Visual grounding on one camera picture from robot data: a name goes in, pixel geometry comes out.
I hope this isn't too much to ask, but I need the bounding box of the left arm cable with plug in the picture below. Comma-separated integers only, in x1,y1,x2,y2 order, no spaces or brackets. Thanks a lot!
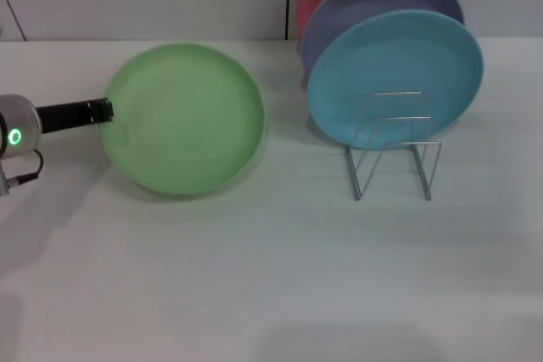
0,148,45,198

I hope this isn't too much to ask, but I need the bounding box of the silver wire plate rack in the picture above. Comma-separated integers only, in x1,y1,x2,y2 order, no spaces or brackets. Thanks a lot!
345,91,443,203

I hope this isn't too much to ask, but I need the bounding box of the teal blue round plate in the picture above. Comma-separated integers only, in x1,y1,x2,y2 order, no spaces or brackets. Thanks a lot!
306,8,485,152

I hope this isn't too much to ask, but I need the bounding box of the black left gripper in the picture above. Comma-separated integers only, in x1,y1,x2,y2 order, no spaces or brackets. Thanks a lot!
36,97,115,135

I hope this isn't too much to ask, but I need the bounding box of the green round plate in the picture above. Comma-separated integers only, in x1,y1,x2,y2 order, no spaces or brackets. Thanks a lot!
98,42,269,200

